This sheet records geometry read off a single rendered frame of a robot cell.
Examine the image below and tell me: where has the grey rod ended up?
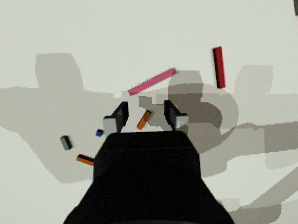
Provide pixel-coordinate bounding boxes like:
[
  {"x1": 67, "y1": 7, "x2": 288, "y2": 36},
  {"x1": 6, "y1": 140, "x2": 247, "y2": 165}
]
[{"x1": 60, "y1": 135, "x2": 72, "y2": 151}]

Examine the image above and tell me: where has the orange rod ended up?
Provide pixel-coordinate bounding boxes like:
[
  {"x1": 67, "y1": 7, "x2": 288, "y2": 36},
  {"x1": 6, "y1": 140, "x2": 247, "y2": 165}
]
[
  {"x1": 77, "y1": 154, "x2": 94, "y2": 166},
  {"x1": 137, "y1": 110, "x2": 152, "y2": 130}
]

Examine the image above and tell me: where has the small blue block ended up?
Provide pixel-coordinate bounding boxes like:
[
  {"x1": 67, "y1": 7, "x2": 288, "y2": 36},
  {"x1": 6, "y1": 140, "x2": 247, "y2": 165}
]
[{"x1": 96, "y1": 129, "x2": 103, "y2": 137}]

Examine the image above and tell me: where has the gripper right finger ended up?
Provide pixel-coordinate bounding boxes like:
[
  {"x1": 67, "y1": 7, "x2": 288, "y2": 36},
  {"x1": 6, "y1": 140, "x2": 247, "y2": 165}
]
[{"x1": 164, "y1": 100, "x2": 189, "y2": 135}]

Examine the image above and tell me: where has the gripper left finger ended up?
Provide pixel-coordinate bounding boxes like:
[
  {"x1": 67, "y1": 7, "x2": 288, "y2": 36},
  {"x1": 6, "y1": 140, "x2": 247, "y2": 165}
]
[{"x1": 103, "y1": 101, "x2": 129, "y2": 138}]

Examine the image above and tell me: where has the red rod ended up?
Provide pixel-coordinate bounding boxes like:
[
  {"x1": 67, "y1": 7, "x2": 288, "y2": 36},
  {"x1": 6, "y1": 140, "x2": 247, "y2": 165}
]
[{"x1": 213, "y1": 46, "x2": 225, "y2": 89}]

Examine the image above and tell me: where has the pink rod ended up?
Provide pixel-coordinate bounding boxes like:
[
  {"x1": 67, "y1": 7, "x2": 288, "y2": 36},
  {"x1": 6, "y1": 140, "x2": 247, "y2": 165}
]
[{"x1": 128, "y1": 68, "x2": 177, "y2": 96}]

